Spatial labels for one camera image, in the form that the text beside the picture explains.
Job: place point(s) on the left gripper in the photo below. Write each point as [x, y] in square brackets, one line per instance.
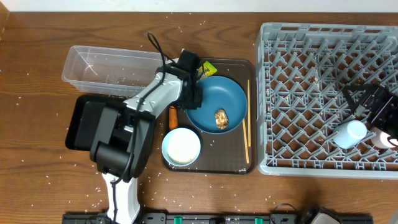
[193, 94]

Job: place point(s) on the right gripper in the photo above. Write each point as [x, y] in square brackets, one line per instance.
[372, 101]

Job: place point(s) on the dark blue plate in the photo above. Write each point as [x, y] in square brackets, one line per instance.
[219, 93]

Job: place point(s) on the brown food scrap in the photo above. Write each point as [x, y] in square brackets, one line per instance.
[221, 119]

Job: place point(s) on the small blue cup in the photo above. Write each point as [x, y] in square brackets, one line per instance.
[349, 134]

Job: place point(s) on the light blue rice bowl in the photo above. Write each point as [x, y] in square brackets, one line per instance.
[181, 147]

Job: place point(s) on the pink and white cup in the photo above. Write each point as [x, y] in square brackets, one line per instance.
[380, 139]

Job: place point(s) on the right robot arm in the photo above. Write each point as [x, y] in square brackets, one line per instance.
[378, 103]

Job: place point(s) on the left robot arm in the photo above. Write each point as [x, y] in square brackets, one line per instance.
[124, 136]

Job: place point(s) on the grey dishwasher rack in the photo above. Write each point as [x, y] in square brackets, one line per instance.
[301, 70]

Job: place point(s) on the orange carrot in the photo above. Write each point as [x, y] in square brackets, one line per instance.
[173, 118]

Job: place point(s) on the yellow snack packet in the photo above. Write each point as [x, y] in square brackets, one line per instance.
[206, 70]

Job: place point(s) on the left wooden chopstick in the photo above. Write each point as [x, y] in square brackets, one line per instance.
[245, 141]

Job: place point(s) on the dark brown serving tray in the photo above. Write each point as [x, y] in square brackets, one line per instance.
[225, 153]

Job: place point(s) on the clear plastic bin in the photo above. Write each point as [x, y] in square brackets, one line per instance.
[108, 71]

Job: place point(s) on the black plastic bin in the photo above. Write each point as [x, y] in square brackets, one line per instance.
[85, 118]

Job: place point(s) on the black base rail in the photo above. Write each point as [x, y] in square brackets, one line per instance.
[315, 214]

